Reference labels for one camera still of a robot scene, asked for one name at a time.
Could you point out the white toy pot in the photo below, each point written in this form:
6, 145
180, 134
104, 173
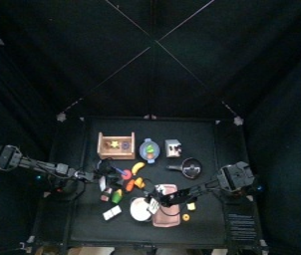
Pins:
137, 209

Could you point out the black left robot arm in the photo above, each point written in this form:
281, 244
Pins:
33, 163

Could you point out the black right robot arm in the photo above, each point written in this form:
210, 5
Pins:
234, 177

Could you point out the pink rectangular plate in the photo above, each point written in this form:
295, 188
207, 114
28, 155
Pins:
166, 217

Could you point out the orange toy carrot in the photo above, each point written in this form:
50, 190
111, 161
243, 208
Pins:
129, 185

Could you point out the wooden toy box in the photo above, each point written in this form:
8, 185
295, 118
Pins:
112, 154

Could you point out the yellow toy banana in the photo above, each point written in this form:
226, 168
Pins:
136, 167

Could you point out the yellow toy bell pepper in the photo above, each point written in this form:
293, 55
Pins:
139, 182

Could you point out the yellow toy cube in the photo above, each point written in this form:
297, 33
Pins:
191, 206

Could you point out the green and yellow toy corn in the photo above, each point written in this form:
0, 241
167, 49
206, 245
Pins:
116, 196

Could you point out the yellow star toy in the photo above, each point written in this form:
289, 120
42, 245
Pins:
113, 144

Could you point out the grey toy frying pan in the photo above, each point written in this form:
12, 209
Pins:
184, 174

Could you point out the blue-grey toy bowl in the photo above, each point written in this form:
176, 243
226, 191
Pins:
143, 151

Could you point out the small orange toy vegetable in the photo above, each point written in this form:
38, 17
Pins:
149, 154

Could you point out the white rectangular toy block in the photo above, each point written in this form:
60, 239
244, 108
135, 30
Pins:
111, 212

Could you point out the green toy vegetable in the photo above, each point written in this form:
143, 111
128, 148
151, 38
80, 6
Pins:
149, 148

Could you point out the pan lid with knob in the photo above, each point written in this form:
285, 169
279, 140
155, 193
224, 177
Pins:
191, 168

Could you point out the printed label sticker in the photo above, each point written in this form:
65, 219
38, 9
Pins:
240, 227

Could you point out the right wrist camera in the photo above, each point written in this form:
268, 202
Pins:
152, 207

